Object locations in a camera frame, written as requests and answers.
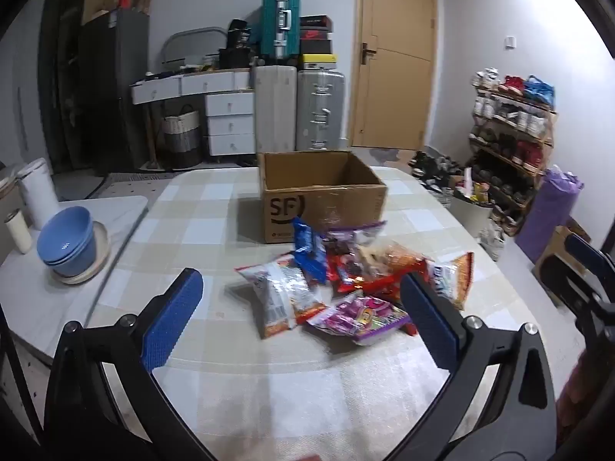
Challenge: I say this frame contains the small brown carton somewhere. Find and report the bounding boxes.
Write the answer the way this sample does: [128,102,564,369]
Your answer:
[533,226,592,308]

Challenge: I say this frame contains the brown cardboard box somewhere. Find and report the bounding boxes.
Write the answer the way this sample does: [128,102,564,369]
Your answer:
[257,150,389,245]

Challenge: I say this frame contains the black printed pouch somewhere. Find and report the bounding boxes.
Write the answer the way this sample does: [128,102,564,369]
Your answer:
[227,19,253,50]

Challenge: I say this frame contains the wooden door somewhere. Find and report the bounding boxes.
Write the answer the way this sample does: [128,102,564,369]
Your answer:
[351,0,438,151]

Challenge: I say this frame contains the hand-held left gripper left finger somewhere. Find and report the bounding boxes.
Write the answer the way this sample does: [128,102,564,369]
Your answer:
[45,268,217,461]

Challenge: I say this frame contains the patterned door rug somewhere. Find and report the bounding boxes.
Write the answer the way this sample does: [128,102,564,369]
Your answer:
[370,146,419,165]

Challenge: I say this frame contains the white bin with wrappers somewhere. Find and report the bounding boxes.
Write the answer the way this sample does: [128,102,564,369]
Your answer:
[449,168,495,238]

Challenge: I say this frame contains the dark grey refrigerator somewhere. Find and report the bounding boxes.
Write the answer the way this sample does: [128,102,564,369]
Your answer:
[79,10,151,174]

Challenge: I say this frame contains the white kettle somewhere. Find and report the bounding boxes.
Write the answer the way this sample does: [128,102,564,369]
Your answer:
[17,158,61,231]

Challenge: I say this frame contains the clear sandwich cracker packet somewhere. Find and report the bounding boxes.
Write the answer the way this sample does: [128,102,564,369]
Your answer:
[358,242,426,282]

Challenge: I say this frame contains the beige lidded pot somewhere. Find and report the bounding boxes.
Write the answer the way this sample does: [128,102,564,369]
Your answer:
[0,163,22,197]

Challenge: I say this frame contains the white desk with drawers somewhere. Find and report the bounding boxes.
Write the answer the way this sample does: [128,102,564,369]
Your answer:
[131,68,256,157]

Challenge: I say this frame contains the silver suitcase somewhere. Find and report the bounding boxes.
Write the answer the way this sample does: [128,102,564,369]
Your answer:
[296,70,347,152]

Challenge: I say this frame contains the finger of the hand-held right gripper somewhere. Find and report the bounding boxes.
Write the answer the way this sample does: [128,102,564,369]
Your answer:
[542,254,615,361]
[563,233,615,277]

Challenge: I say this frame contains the rows of shoes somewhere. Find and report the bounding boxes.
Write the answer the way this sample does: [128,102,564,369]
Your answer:
[470,70,555,231]

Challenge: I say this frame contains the teal suitcase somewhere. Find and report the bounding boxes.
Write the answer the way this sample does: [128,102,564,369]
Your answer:
[261,0,301,61]

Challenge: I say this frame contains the pink purple snack packet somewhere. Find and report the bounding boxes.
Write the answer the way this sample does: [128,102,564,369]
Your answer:
[307,293,411,347]

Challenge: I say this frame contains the white cup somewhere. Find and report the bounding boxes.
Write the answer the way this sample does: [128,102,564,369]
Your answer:
[4,209,33,255]

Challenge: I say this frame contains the woven laundry basket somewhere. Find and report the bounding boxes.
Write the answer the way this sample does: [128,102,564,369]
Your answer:
[161,104,203,169]

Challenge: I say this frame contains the clear orange bread packet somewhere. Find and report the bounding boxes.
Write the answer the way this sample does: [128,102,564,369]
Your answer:
[427,252,475,310]

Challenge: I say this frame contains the white side table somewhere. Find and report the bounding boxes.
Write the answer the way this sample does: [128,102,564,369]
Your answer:
[0,195,150,366]

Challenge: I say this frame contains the white suitcase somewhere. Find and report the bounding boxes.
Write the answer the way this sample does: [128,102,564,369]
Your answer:
[254,65,298,154]

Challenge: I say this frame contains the white orange bread packet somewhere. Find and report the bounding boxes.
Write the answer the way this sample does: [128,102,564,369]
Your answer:
[234,262,296,340]
[276,257,328,325]

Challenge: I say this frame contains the pile of dark shoes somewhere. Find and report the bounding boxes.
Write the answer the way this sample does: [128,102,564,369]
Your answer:
[408,150,462,194]

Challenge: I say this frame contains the black storage bag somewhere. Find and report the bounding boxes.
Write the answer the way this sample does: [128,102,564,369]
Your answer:
[218,48,255,70]

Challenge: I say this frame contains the dark tall cabinet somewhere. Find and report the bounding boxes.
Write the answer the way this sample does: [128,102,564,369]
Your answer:
[38,0,121,174]

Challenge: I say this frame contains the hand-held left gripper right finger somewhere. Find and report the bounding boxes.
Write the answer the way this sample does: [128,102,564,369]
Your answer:
[389,271,560,461]

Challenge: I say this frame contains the purple bag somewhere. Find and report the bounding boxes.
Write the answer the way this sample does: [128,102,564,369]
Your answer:
[516,166,584,265]

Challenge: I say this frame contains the grey arched mirror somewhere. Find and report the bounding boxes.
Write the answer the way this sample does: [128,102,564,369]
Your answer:
[160,26,229,70]

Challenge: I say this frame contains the wooden shoe rack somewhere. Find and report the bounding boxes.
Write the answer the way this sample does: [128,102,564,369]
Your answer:
[468,70,558,236]

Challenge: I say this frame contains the blue cookie packet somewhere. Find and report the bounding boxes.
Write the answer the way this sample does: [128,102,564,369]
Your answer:
[291,217,327,284]

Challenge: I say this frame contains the striped floor rug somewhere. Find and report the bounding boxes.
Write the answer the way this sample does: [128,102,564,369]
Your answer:
[103,170,183,193]

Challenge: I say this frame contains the beige plate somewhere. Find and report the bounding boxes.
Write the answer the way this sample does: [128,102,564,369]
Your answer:
[53,221,112,285]

